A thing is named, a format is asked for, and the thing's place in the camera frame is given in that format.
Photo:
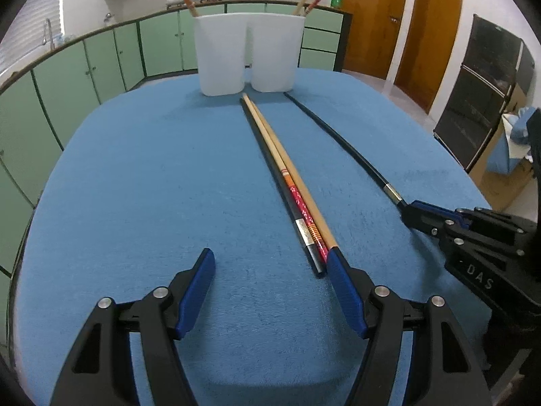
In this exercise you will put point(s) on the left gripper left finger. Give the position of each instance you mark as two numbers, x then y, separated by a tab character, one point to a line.
99	368

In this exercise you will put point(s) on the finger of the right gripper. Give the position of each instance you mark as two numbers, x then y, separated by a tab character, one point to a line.
428	219
460	220

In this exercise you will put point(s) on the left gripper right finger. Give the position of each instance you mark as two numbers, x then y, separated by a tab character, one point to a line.
443	369

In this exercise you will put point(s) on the black chopstick silver band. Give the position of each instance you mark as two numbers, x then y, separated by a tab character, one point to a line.
375	175

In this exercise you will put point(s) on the red orange chopstick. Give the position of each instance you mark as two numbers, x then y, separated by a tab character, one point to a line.
308	219

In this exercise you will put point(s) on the black silver-band chopstick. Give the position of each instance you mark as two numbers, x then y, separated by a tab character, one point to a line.
309	245

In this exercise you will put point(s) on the plain bamboo chopstick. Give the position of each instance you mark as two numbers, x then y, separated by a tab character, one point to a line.
318	219

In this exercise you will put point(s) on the cardboard box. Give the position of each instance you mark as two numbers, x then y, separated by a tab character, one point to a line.
498	179

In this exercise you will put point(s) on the blue cloth bundle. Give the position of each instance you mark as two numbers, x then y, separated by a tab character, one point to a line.
514	143

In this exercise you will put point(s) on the wooden door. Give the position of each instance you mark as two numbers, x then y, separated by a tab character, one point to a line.
374	29
427	50

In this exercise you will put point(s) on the black glass cabinet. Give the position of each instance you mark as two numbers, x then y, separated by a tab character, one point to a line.
495	63

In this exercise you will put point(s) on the blue table cloth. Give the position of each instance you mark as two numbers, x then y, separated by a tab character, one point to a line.
154	176

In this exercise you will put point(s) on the white twin utensil holder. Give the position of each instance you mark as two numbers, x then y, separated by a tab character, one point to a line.
260	49

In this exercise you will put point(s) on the chrome sink faucet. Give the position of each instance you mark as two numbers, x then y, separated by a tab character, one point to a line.
48	34

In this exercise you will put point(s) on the white window blind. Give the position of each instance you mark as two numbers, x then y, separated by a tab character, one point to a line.
26	31

